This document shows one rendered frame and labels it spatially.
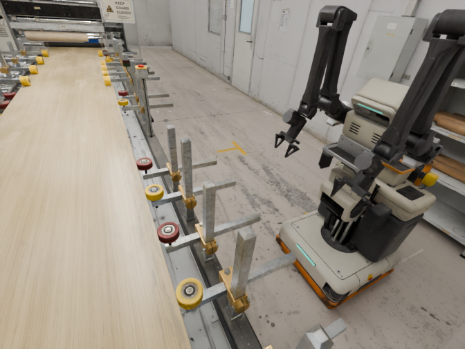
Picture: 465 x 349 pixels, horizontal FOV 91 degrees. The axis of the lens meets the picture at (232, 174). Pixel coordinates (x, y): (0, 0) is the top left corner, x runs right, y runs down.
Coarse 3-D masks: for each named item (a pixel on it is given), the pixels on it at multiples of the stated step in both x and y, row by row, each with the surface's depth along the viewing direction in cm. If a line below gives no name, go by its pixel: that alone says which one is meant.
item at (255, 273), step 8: (280, 256) 87; (288, 256) 87; (264, 264) 84; (272, 264) 84; (280, 264) 84; (288, 264) 87; (256, 272) 81; (264, 272) 81; (272, 272) 84; (248, 280) 79; (208, 288) 75; (216, 288) 75; (224, 288) 75; (208, 296) 73; (216, 296) 74; (200, 304) 72
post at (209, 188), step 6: (210, 180) 77; (204, 186) 76; (210, 186) 75; (204, 192) 77; (210, 192) 76; (204, 198) 79; (210, 198) 78; (204, 204) 81; (210, 204) 80; (204, 210) 82; (210, 210) 81; (204, 216) 84; (210, 216) 83; (204, 222) 86; (210, 222) 85; (204, 228) 88; (210, 228) 87; (204, 234) 90; (210, 234) 89; (210, 240) 91; (204, 252) 96
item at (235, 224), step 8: (248, 216) 106; (256, 216) 106; (224, 224) 101; (232, 224) 101; (240, 224) 102; (248, 224) 105; (216, 232) 97; (224, 232) 100; (176, 240) 92; (184, 240) 92; (192, 240) 93; (168, 248) 89; (176, 248) 91
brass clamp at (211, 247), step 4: (196, 224) 98; (196, 228) 97; (200, 228) 97; (196, 232) 99; (200, 232) 95; (200, 236) 93; (200, 240) 95; (204, 240) 92; (212, 240) 92; (204, 244) 90; (208, 244) 90; (212, 244) 90; (216, 244) 92; (204, 248) 91; (208, 248) 89; (212, 248) 90; (216, 248) 91; (208, 252) 90; (212, 252) 92
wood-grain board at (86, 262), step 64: (64, 64) 276; (0, 128) 139; (64, 128) 145; (0, 192) 95; (64, 192) 98; (128, 192) 101; (0, 256) 72; (64, 256) 74; (128, 256) 76; (0, 320) 58; (64, 320) 60; (128, 320) 61
